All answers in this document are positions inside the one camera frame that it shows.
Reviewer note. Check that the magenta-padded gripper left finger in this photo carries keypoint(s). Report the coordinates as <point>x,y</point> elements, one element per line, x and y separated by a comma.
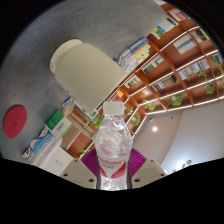
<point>77,171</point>

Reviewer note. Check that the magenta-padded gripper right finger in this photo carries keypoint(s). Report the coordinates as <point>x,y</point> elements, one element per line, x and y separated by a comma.
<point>150,170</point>

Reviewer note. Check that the clear plastic water bottle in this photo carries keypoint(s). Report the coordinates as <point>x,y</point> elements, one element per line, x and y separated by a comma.
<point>113,156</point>

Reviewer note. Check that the multi-globe ceiling lamp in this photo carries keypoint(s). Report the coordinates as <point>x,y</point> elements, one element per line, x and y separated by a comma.
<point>181,164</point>

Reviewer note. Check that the round recessed ceiling light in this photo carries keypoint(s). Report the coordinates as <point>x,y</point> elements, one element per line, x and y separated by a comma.
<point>154,128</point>

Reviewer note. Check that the stack of white books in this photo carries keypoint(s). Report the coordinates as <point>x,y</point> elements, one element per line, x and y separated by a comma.
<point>57,124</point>

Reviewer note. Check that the flat round red coaster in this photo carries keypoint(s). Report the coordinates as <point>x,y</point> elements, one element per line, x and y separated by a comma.
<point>15,121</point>

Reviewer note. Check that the white ceramic cup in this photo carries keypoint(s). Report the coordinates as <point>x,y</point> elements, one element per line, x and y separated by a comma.
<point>86,73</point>

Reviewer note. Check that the wooden wall shelf unit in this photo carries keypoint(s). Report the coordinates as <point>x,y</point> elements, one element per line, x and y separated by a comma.
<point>186,66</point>

